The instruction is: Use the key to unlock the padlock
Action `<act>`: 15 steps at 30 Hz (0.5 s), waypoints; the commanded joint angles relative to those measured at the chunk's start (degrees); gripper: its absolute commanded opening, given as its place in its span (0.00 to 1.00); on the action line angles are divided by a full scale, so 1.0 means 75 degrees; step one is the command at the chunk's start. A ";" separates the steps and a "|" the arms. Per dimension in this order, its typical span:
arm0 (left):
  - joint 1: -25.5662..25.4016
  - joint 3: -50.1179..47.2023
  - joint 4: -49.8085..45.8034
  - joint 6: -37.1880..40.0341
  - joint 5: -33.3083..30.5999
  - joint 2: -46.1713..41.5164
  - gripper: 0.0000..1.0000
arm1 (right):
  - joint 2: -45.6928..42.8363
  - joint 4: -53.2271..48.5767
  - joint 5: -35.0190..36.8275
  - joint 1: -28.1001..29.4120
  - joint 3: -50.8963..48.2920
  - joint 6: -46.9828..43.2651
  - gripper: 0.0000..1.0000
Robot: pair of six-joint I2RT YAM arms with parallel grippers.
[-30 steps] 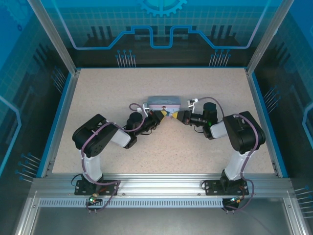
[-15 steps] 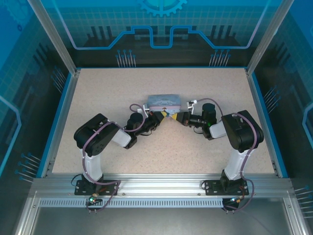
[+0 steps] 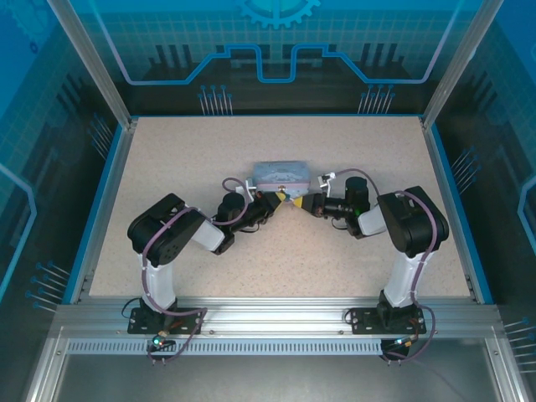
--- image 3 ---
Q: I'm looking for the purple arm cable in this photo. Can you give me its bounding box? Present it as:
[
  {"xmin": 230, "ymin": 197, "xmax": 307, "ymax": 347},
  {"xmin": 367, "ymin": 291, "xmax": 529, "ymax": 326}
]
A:
[
  {"xmin": 333, "ymin": 167, "xmax": 437, "ymax": 362},
  {"xmin": 140, "ymin": 177, "xmax": 252, "ymax": 366}
]

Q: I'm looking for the slotted grey cable duct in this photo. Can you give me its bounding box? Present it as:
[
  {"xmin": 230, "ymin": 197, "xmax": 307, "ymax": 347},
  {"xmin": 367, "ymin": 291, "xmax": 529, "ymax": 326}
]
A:
[{"xmin": 65, "ymin": 339, "xmax": 387, "ymax": 357}]

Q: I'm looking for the blue printed back panel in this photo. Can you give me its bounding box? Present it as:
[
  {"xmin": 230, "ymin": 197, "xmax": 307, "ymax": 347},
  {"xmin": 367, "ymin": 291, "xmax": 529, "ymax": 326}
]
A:
[{"xmin": 75, "ymin": 0, "xmax": 466, "ymax": 116}]

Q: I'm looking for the light blue plastic pouch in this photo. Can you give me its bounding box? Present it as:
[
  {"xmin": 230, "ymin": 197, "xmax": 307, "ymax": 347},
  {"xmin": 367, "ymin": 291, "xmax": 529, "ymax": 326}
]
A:
[{"xmin": 250, "ymin": 159, "xmax": 313, "ymax": 200}]

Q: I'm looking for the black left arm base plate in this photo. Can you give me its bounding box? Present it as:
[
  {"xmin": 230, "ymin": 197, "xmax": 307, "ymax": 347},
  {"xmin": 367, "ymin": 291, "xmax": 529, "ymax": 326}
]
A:
[{"xmin": 127, "ymin": 307, "xmax": 206, "ymax": 335}]

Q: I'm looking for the aluminium frame post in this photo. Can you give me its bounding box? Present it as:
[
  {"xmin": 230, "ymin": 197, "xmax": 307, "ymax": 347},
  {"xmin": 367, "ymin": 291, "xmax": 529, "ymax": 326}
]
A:
[
  {"xmin": 44, "ymin": 0, "xmax": 140, "ymax": 129},
  {"xmin": 420, "ymin": 0, "xmax": 506, "ymax": 129}
]

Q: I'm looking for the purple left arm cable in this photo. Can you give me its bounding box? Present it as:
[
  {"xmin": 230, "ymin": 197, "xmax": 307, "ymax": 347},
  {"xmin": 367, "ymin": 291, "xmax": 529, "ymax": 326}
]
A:
[{"xmin": 140, "ymin": 177, "xmax": 252, "ymax": 366}]

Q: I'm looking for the aluminium right frame post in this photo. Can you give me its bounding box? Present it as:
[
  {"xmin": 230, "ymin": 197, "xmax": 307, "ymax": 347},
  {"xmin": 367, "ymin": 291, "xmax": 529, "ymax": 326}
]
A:
[{"xmin": 420, "ymin": 0, "xmax": 506, "ymax": 129}]

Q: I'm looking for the aluminium front frame rail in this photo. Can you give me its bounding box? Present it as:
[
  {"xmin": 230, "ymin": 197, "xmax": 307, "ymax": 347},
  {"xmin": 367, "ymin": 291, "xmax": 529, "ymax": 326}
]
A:
[{"xmin": 53, "ymin": 296, "xmax": 504, "ymax": 337}]

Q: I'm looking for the aluminium left side rail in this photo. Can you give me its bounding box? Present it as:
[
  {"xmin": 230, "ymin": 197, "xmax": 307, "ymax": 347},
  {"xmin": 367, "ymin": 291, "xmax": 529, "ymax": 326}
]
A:
[{"xmin": 68, "ymin": 120, "xmax": 136, "ymax": 305}]

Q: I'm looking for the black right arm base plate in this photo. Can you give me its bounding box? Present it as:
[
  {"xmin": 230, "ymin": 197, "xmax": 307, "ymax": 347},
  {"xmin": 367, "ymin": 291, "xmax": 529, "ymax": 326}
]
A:
[{"xmin": 348, "ymin": 307, "xmax": 428, "ymax": 335}]

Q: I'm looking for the aluminium right side rail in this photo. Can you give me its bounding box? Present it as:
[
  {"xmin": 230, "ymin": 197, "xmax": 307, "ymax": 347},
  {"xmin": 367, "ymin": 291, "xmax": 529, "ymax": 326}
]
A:
[{"xmin": 420, "ymin": 116, "xmax": 494, "ymax": 305}]

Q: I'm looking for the aluminium left frame post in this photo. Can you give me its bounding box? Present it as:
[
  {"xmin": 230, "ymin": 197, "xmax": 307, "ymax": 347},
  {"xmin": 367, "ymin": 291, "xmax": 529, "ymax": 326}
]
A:
[{"xmin": 44, "ymin": 0, "xmax": 140, "ymax": 129}]

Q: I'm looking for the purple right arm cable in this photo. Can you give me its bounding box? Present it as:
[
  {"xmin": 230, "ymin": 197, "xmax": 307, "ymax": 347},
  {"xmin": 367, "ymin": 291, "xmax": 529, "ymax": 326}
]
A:
[{"xmin": 333, "ymin": 167, "xmax": 437, "ymax": 362}]

